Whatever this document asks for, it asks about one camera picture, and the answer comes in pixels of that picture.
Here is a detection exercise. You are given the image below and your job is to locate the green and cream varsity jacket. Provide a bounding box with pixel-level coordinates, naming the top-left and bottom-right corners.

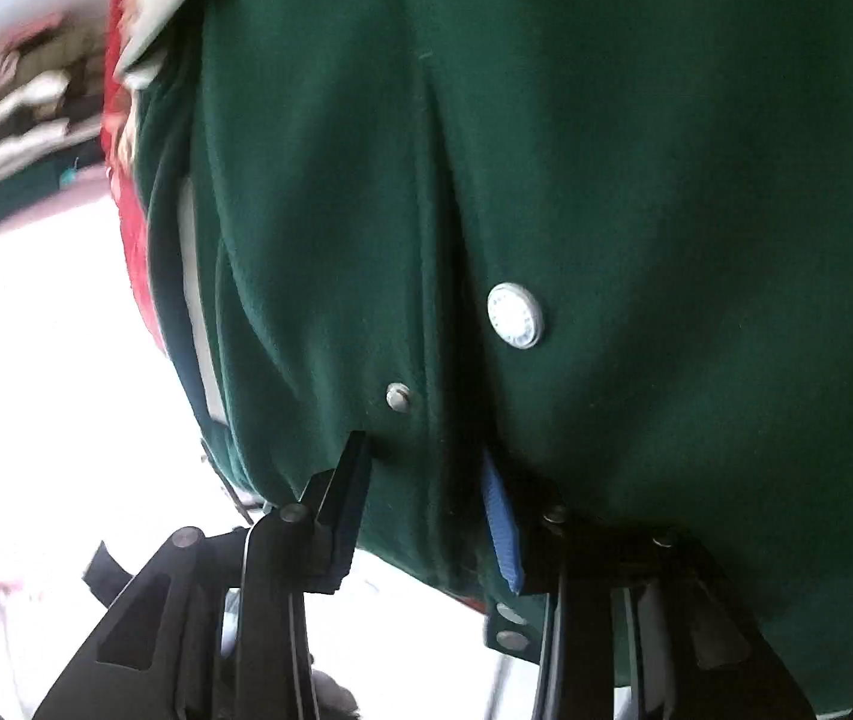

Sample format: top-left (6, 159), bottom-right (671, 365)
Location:
top-left (115, 0), bottom-right (853, 695)

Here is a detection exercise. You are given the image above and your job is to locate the pile of clothes on rack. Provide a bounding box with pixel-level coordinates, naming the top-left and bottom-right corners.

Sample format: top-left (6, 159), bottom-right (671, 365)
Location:
top-left (0, 15), bottom-right (109, 241)

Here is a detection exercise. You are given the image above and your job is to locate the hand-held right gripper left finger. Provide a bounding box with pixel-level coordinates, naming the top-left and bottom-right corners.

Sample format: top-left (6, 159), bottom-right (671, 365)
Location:
top-left (32, 431), bottom-right (375, 720)

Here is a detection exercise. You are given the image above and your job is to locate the red floral blanket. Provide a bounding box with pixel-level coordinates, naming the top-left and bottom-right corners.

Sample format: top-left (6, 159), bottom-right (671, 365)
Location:
top-left (100, 0), bottom-right (173, 361)

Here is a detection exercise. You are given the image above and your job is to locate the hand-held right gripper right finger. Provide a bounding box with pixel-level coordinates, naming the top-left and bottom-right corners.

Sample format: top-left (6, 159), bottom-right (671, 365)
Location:
top-left (480, 457), bottom-right (840, 720)

